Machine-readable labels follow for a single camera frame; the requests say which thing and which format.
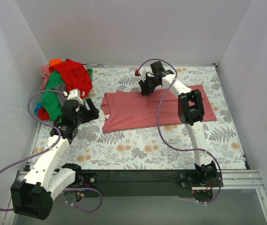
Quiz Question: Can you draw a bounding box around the pink t shirt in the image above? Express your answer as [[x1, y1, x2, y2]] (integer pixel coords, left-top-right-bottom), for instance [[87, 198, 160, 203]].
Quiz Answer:
[[100, 83, 217, 134]]

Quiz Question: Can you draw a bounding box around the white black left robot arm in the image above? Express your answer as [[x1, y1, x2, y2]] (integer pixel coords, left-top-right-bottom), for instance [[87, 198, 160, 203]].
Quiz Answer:
[[11, 98, 99, 220]]

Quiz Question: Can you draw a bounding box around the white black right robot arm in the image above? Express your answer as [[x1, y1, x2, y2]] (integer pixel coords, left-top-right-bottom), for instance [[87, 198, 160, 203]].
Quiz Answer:
[[135, 59, 219, 186]]

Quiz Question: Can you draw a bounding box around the green t shirt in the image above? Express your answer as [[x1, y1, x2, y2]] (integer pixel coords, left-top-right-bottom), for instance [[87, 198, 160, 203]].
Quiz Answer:
[[38, 71, 67, 120]]

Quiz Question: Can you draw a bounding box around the grey t shirt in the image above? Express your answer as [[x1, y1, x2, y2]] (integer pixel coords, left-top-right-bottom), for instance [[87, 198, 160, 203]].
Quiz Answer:
[[52, 83, 67, 92]]

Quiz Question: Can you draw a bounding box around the blue cloth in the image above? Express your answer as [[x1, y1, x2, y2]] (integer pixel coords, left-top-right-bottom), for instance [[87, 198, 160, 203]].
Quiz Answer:
[[34, 102, 43, 116]]

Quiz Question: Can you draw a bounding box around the red t shirt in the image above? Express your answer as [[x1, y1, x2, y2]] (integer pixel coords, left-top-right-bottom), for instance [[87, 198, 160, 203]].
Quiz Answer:
[[38, 59, 93, 121]]

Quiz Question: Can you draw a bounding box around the light pink cloth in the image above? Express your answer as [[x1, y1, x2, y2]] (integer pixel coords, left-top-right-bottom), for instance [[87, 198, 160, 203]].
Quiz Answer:
[[41, 64, 52, 90]]

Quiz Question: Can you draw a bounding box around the orange cloth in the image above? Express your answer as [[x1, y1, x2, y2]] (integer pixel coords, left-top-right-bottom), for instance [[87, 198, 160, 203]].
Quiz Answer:
[[49, 58, 63, 67]]

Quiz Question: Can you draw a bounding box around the floral patterned table mat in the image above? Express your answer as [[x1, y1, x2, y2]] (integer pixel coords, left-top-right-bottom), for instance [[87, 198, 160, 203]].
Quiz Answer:
[[29, 66, 246, 170]]

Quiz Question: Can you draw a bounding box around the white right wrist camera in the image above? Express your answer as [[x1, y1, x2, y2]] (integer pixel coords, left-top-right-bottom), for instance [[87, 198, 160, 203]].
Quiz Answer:
[[134, 68, 153, 82]]

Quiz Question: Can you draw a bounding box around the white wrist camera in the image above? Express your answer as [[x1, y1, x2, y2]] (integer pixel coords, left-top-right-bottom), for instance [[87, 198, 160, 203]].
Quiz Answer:
[[134, 68, 153, 82], [63, 89, 84, 104]]

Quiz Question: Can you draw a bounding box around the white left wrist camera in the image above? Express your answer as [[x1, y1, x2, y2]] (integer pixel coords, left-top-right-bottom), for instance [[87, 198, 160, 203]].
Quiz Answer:
[[63, 89, 84, 104]]

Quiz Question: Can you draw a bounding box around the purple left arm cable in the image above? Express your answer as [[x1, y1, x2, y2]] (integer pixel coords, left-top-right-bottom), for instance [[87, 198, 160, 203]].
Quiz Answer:
[[0, 90, 103, 213]]

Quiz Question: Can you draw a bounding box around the aluminium front frame rail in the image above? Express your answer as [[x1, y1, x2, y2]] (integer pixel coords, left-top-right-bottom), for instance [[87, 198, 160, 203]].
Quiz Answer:
[[4, 169, 267, 225]]

